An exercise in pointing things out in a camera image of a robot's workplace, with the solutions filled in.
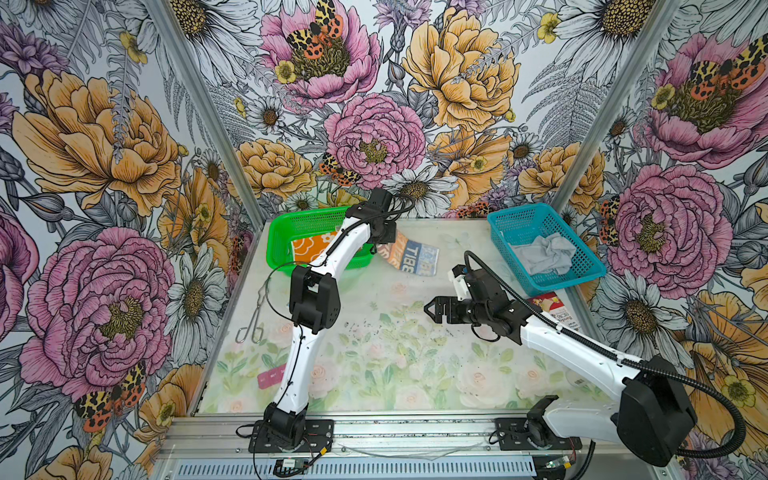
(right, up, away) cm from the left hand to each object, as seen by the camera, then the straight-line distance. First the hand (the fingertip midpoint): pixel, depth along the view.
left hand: (384, 242), depth 99 cm
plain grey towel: (+57, -4, +6) cm, 58 cm away
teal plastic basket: (+56, +8, +28) cm, 63 cm away
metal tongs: (-39, -27, -7) cm, 48 cm away
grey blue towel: (+9, -5, +8) cm, 13 cm away
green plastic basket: (-35, +7, +14) cm, 38 cm away
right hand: (+16, -21, -17) cm, 31 cm away
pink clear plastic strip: (-30, -36, -18) cm, 50 cm away
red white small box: (+52, -20, -5) cm, 56 cm away
